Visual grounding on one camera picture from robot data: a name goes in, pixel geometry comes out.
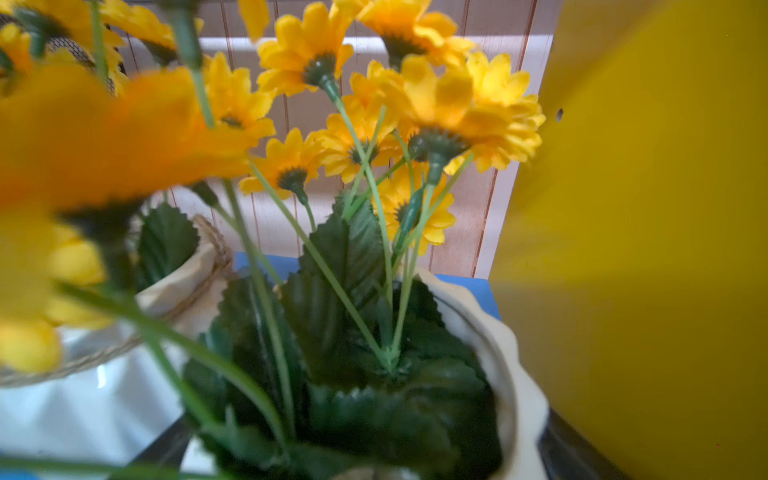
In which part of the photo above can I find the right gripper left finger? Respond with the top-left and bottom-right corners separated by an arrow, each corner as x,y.
129,417 -> 192,467

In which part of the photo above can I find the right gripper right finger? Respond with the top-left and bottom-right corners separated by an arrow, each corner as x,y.
538,408 -> 629,480

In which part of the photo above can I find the sunflower pot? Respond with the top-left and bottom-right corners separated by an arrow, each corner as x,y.
185,1 -> 547,479
0,0 -> 277,469

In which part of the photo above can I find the yellow two-tier shelf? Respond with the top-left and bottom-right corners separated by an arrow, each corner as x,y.
230,0 -> 768,480

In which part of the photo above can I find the black mesh basket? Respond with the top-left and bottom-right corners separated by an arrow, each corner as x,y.
1,14 -> 128,96

